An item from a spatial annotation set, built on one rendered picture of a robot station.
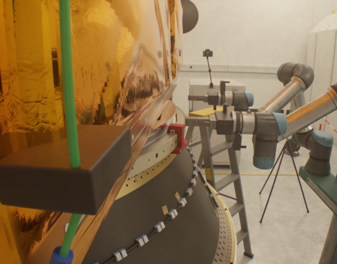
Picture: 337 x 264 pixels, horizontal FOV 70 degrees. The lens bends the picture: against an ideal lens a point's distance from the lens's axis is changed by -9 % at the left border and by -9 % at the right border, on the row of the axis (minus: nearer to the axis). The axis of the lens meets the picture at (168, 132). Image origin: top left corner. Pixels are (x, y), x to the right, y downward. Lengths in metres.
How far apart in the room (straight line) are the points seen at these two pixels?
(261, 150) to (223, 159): 3.85
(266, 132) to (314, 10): 8.55
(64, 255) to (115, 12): 0.24
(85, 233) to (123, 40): 0.23
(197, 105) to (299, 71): 3.15
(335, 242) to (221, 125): 1.24
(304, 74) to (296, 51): 7.61
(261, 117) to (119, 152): 0.71
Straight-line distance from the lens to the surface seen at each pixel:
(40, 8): 0.20
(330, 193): 1.47
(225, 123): 0.81
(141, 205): 0.80
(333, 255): 1.92
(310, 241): 3.43
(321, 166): 1.62
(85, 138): 0.21
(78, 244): 0.33
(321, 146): 1.59
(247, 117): 0.86
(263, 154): 0.90
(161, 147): 0.81
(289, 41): 8.93
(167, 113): 1.07
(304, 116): 1.02
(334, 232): 1.81
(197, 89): 4.38
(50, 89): 0.20
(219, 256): 1.14
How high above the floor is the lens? 1.99
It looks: 16 degrees down
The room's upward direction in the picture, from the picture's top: straight up
